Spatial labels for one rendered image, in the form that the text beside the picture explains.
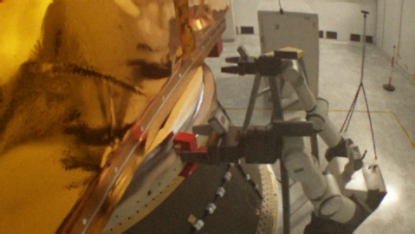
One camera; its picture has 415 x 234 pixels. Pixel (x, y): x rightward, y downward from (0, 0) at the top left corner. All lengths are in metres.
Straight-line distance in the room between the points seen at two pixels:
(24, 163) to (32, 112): 0.06
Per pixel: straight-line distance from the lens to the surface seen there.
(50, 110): 0.35
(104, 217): 0.57
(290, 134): 0.63
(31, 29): 0.34
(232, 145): 0.64
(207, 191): 0.93
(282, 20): 4.13
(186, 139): 0.77
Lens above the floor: 2.17
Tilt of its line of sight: 30 degrees down
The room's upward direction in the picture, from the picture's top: 7 degrees counter-clockwise
